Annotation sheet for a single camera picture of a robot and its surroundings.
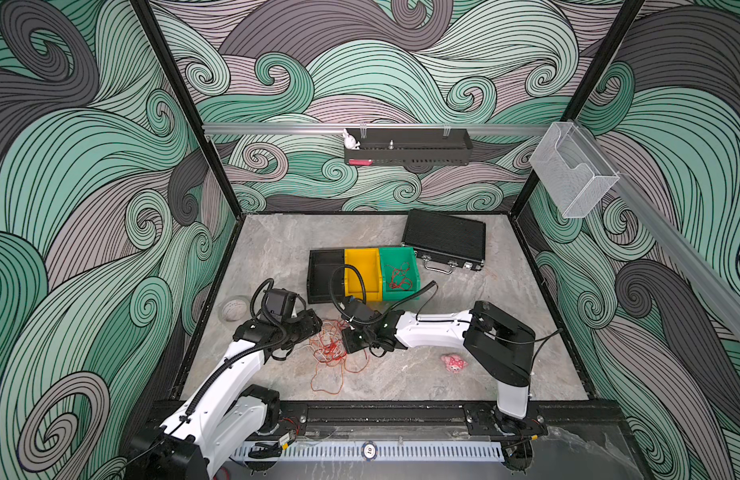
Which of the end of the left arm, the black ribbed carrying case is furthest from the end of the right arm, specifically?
the black ribbed carrying case

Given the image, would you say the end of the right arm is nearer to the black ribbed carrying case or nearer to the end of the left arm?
the end of the left arm

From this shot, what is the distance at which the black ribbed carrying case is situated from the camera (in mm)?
1025
